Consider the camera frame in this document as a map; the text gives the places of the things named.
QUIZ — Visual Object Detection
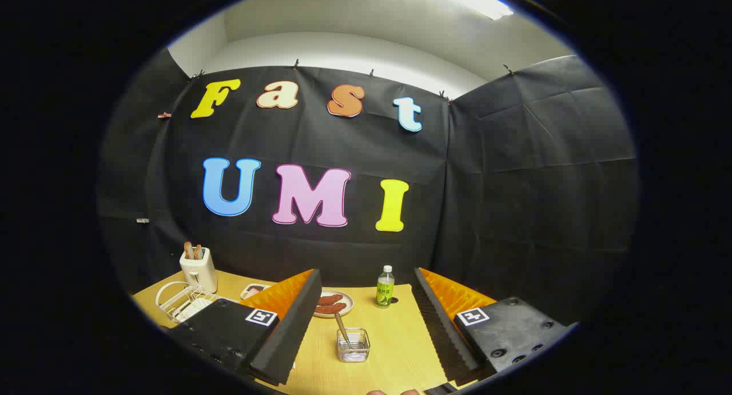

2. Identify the metal wire basket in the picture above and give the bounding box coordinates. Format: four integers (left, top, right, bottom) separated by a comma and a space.
336, 328, 371, 363

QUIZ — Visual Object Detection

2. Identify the white wire dish rack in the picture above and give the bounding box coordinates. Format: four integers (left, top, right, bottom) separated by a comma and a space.
156, 281, 226, 325

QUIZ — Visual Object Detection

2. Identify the green tea bottle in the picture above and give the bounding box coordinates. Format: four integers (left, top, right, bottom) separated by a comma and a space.
376, 265, 395, 309

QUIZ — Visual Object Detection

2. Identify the white toaster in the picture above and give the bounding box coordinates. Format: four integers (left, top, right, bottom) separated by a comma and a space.
180, 248, 218, 293

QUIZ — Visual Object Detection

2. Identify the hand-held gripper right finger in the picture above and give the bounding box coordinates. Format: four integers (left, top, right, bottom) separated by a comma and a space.
413, 268, 578, 387

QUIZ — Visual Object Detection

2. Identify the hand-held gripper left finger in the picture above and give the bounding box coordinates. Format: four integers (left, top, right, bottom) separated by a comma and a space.
166, 268, 323, 387

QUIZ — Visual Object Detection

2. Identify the wooden handled metal spoon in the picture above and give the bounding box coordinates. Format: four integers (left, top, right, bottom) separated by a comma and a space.
335, 312, 353, 350

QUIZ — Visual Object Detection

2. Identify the white plate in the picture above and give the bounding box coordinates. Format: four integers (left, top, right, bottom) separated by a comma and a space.
313, 290, 354, 318

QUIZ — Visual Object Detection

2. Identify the black backdrop cloth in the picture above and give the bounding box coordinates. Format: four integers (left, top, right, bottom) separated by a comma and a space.
97, 49, 640, 327

